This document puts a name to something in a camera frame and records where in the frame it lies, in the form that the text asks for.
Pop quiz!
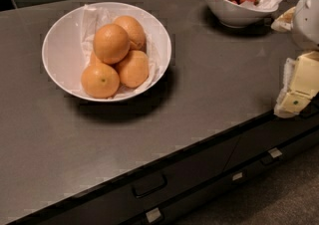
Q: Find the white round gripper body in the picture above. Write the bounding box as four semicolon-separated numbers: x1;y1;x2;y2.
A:
291;0;319;50

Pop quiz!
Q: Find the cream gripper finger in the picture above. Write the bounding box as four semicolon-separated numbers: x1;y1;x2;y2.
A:
274;51;319;118
271;7;296;33

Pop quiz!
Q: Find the back right orange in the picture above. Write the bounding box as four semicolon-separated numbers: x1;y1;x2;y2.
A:
114;15;146;50

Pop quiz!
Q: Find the orange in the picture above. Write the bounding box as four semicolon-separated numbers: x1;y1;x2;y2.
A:
116;50;149;88
114;15;146;50
93;24;130;65
81;63;120;99

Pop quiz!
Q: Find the front right orange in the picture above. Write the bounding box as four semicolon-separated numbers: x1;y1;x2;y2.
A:
116;50;149;88

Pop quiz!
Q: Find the top centre orange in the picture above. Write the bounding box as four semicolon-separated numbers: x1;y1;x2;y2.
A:
93;24;130;65

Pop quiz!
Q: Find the white paper bowl liner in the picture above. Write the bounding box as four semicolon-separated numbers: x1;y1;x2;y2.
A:
81;3;160;102

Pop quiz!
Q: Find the front left orange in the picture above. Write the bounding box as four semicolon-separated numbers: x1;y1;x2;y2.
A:
81;63;120;99

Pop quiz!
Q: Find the white bowl with oranges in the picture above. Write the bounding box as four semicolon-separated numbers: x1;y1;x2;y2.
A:
42;2;171;103

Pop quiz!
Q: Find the black right drawer front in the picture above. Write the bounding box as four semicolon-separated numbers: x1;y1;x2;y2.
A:
224;105;319;170

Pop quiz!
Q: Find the black drawer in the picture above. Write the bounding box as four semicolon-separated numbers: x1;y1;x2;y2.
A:
120;127;319;225
224;105;319;170
9;136;238;225

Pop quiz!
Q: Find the black left drawer front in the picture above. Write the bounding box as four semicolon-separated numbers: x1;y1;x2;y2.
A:
9;136;238;225

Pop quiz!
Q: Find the black lower drawer front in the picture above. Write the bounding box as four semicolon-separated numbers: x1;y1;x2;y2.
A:
120;127;319;225

